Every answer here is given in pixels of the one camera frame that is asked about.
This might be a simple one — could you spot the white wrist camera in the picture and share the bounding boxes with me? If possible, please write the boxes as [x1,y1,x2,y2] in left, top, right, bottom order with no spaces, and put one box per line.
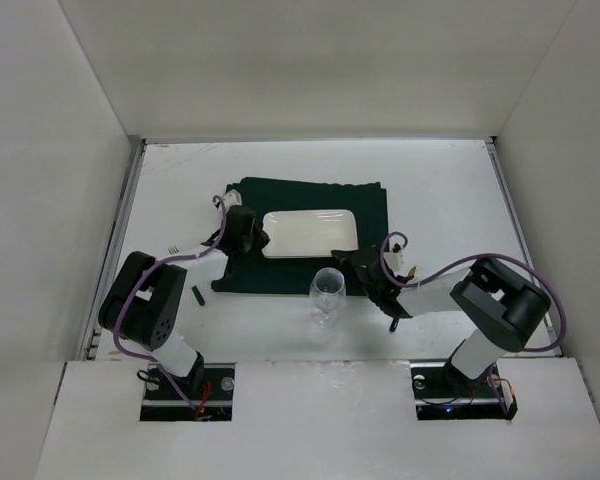
[212,189,243,219]
[383,242,404,272]

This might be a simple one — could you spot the gold knife dark handle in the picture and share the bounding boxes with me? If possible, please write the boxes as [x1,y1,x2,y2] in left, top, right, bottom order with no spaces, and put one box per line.
[389,266,417,333]

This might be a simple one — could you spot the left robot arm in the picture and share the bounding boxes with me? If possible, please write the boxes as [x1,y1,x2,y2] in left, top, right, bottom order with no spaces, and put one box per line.
[98,203,269,401]

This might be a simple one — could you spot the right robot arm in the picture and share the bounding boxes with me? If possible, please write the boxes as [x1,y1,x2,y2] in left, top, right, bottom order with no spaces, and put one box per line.
[331,247,564,395]

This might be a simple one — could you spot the clear wine glass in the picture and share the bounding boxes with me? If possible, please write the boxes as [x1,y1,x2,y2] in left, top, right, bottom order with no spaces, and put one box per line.
[309,267,346,328]

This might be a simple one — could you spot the white rectangular plate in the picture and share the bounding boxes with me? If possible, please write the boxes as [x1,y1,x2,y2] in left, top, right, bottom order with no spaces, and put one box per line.
[262,209,359,259]

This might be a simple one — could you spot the left aluminium table rail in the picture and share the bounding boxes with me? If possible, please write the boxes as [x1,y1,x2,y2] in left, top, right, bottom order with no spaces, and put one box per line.
[78,135,146,360]

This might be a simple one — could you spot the purple cable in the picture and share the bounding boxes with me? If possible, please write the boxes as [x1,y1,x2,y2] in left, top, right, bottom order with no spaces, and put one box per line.
[112,194,231,412]
[379,231,568,417]

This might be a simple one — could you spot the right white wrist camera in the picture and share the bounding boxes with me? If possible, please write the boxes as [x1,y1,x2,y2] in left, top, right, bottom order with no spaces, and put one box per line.
[383,242,404,272]

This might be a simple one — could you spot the aluminium table rail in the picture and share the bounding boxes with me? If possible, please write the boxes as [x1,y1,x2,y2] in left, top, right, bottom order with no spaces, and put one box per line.
[485,137,564,357]
[78,135,146,360]

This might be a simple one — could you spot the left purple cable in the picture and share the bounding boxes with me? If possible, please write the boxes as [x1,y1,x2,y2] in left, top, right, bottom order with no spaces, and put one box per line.
[112,194,231,412]

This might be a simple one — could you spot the right aluminium table rail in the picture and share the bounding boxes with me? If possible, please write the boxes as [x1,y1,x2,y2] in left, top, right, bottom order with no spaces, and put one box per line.
[485,137,564,357]

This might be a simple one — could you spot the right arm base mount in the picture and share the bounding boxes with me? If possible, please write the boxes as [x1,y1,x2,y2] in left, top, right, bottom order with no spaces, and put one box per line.
[410,362,518,421]

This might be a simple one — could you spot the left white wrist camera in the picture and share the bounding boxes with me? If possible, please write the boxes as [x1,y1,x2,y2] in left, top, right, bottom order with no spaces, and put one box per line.
[212,189,243,219]

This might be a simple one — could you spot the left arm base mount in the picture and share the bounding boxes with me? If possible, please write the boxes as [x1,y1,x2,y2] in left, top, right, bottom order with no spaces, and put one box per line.
[136,363,236,423]

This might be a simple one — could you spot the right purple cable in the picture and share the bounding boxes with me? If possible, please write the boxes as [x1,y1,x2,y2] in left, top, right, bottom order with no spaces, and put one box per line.
[379,231,568,417]

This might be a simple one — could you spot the gold fork dark handle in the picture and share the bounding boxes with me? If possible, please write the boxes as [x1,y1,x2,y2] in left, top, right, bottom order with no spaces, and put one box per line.
[167,245,206,307]

